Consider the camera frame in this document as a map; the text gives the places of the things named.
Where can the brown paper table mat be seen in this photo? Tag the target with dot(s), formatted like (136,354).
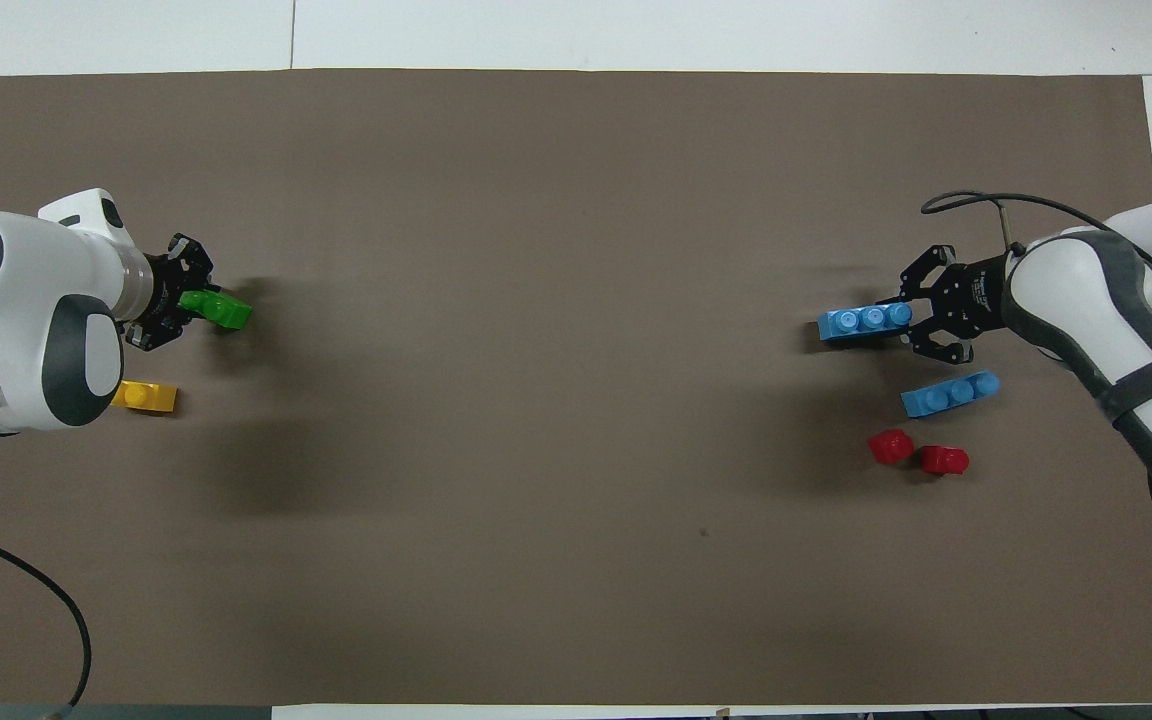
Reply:
(576,450)

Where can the blue three-stud toy block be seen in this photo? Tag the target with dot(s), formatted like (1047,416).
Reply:
(948,394)
(861,322)

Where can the red one-stud toy block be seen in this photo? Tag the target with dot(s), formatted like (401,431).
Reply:
(944,460)
(891,447)

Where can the green two-stud toy block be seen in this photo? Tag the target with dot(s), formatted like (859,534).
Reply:
(221,310)

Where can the yellow two-stud toy block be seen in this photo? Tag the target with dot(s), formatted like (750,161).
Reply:
(148,398)

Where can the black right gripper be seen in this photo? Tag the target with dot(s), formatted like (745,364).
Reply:
(976,295)

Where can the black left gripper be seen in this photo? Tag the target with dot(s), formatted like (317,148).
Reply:
(156,295)

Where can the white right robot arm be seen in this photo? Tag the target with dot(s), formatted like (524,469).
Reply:
(1086,300)

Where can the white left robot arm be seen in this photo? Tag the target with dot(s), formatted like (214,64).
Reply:
(26,290)

